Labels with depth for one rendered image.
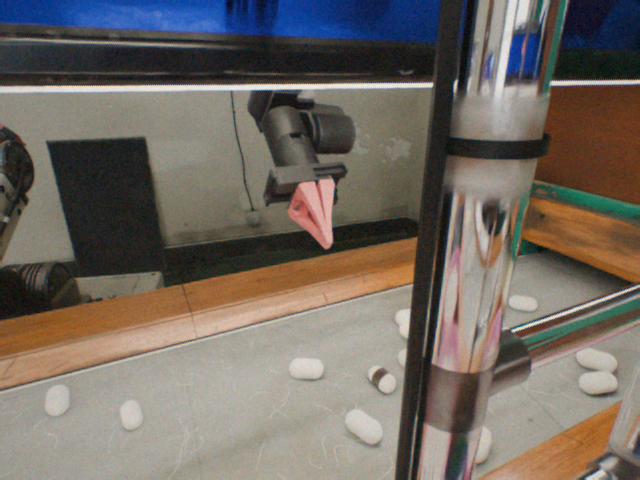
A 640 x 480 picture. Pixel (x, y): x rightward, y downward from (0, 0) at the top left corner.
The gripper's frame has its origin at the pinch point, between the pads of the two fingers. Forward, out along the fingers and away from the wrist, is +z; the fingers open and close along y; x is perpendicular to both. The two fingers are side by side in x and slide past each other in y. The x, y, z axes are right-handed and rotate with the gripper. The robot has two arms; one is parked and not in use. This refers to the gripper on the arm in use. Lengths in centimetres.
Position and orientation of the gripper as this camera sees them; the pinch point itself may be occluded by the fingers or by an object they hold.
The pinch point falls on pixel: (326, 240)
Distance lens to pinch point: 48.8
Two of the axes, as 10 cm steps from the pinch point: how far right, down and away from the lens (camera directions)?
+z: 3.3, 8.6, -3.9
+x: -2.8, 4.9, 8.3
